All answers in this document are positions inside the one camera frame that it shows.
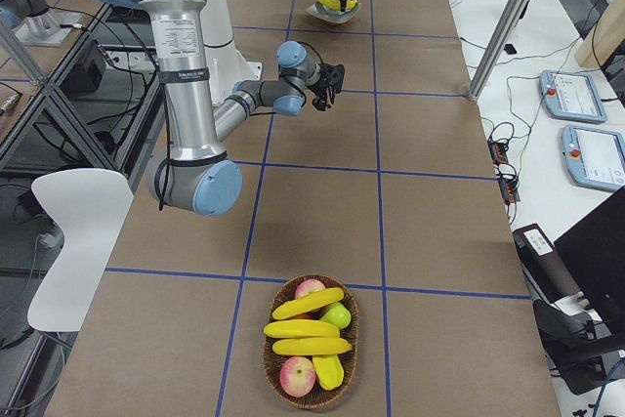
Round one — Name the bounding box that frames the upper teach pendant tablet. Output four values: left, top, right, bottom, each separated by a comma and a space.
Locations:
540, 70, 607, 124

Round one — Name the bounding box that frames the brown wicker basket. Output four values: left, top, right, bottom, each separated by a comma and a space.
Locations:
263, 274, 359, 410

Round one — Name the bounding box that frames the black box with label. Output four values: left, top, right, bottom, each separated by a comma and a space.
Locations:
513, 224, 587, 303

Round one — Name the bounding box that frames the grey square plate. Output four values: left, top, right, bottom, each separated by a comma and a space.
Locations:
306, 0, 360, 25

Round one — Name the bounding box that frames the pink apple near end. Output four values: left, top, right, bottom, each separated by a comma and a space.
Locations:
279, 356, 316, 397

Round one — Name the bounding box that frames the yellow starfruit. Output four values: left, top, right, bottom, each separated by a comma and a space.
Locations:
312, 354, 344, 391

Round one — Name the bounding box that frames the pink apple end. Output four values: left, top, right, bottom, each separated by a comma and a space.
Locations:
279, 356, 316, 397
294, 278, 325, 299

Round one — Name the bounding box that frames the black monitor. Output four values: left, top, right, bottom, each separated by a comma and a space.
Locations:
556, 188, 624, 331

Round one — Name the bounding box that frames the teach pendant tablet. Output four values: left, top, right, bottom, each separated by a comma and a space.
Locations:
561, 125, 624, 192
540, 70, 607, 124

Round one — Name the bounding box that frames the green pear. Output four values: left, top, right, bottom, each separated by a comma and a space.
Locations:
319, 302, 352, 330

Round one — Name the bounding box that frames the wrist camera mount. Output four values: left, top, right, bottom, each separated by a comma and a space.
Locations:
322, 63, 345, 96

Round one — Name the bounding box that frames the small black box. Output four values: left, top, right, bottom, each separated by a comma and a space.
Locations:
504, 43, 517, 55

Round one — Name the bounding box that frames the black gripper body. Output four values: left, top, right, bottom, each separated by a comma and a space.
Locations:
308, 68, 329, 103

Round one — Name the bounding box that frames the aluminium frame post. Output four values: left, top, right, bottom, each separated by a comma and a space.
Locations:
467, 0, 528, 102

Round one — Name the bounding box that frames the yellow banana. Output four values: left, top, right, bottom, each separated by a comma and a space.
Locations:
271, 337, 353, 355
263, 319, 340, 339
316, 0, 358, 13
271, 287, 345, 320

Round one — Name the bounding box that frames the white chair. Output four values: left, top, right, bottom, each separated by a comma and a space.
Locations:
27, 168, 133, 333

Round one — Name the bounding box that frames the pink apple far end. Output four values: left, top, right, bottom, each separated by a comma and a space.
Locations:
294, 278, 325, 299

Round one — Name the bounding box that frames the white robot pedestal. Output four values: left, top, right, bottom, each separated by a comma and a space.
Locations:
200, 0, 263, 107

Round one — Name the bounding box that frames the lower teach pendant tablet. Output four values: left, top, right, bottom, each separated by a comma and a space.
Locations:
561, 125, 624, 192

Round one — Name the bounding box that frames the orange circuit board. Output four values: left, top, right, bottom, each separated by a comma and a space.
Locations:
487, 141, 509, 165
498, 178, 520, 205

